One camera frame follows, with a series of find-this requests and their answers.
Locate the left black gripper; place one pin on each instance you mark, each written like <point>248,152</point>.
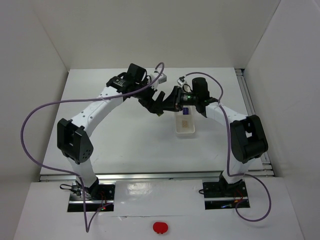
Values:
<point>149,100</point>

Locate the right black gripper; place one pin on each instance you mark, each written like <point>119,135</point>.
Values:
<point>177,99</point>

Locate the purple lego brick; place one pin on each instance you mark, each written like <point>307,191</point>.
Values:
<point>186,111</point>

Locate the white lego brick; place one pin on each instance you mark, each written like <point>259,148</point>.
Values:
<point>185,124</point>

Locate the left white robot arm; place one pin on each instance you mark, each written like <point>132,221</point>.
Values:
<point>73,136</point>

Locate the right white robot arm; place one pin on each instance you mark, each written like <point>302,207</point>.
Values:
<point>246,139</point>

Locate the white three-compartment tray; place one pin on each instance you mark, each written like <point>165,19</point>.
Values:
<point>181,132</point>

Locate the red round button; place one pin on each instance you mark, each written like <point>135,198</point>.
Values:
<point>160,227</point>

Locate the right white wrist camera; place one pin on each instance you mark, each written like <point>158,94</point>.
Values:
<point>181,81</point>

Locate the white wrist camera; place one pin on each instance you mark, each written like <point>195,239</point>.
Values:
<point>157,79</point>
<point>181,81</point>

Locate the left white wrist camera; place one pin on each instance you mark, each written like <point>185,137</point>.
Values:
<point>157,79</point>

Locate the aluminium rail front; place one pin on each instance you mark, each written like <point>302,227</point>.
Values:
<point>136,176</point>

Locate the aluminium rail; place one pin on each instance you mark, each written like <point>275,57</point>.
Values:
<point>136,176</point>
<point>265,160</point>

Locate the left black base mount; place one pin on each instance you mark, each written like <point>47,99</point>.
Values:
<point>103,198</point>

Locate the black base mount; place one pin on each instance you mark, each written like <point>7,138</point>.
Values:
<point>103,198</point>
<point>217,199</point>

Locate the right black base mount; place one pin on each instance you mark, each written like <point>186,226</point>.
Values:
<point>217,199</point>

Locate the aluminium rail right side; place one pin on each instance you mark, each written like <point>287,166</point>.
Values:
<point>265,160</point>

